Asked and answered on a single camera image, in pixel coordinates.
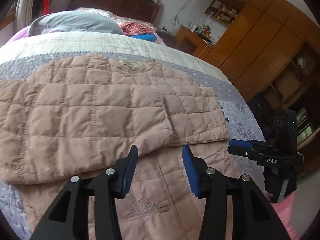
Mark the grey pillow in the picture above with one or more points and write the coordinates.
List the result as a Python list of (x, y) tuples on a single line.
[(75, 22)]

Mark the blue cloth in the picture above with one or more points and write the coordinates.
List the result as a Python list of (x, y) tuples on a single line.
[(145, 38)]

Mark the wardrobe shelf with small items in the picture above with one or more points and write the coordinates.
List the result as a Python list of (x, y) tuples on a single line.
[(223, 12)]

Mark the dark bulky object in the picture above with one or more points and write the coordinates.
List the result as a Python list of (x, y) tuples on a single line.
[(262, 117)]

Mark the red hanging garment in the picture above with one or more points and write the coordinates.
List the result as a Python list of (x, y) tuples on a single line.
[(46, 5)]

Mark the wooden wardrobe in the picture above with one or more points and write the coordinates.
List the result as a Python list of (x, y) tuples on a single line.
[(262, 35)]

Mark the light pink blanket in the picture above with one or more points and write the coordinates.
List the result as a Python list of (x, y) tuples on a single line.
[(20, 36)]

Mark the grey and cream quilted bedspread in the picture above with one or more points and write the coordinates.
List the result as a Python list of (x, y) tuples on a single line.
[(240, 120)]

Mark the beige quilted jacket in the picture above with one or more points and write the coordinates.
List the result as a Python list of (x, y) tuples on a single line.
[(100, 110)]

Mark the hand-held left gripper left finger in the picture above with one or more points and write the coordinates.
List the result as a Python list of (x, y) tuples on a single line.
[(130, 172)]

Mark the clutter on desk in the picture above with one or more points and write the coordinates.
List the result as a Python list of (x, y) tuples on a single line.
[(203, 30)]

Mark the wooden desk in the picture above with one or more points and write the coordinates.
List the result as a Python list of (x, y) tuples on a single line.
[(190, 42)]

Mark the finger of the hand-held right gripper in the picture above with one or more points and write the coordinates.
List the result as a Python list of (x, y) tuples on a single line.
[(240, 152), (240, 143)]

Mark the red plaid cloth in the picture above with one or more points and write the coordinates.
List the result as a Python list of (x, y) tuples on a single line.
[(135, 27)]

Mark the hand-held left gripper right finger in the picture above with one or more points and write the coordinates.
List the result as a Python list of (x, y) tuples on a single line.
[(191, 172)]

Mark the dark wooden headboard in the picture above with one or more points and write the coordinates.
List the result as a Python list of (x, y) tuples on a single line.
[(112, 1)]

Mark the dark nightstand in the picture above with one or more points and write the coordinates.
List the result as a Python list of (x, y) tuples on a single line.
[(166, 38)]

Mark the pink textured cloth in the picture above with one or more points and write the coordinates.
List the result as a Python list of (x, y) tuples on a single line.
[(282, 220)]

